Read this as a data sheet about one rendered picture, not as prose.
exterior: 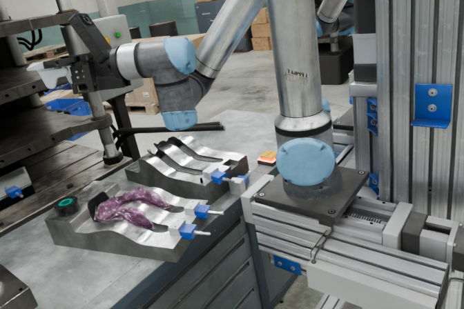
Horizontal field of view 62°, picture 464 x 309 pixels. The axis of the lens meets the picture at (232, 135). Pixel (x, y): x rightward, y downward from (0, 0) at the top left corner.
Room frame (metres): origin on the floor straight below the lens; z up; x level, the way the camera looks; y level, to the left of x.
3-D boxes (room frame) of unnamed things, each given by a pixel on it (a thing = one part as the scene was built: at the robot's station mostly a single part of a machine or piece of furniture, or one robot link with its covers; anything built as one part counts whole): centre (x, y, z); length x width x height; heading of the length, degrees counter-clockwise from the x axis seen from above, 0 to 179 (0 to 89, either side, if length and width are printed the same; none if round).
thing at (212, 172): (1.26, 0.07, 0.89); 0.13 x 0.05 x 0.05; 46
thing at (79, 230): (1.17, 0.40, 0.86); 0.50 x 0.26 x 0.11; 65
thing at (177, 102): (0.82, 0.10, 1.34); 0.11 x 0.08 x 0.11; 165
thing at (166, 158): (1.47, 0.22, 0.92); 0.35 x 0.16 x 0.09; 48
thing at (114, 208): (1.17, 0.40, 0.90); 0.26 x 0.18 x 0.08; 65
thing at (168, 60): (0.81, 0.10, 1.43); 0.11 x 0.08 x 0.09; 75
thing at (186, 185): (1.49, 0.23, 0.87); 0.50 x 0.26 x 0.14; 48
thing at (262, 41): (8.11, -1.19, 0.42); 0.86 x 0.33 x 0.83; 53
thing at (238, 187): (1.33, -0.01, 0.83); 0.13 x 0.05 x 0.05; 148
